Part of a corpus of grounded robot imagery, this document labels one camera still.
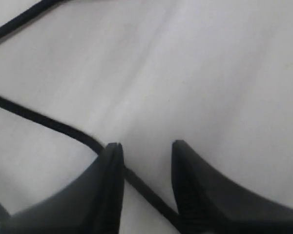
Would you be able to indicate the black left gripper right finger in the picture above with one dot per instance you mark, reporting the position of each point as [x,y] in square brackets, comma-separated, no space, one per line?
[210,203]

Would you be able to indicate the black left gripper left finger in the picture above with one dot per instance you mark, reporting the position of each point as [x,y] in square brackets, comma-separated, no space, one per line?
[91,204]

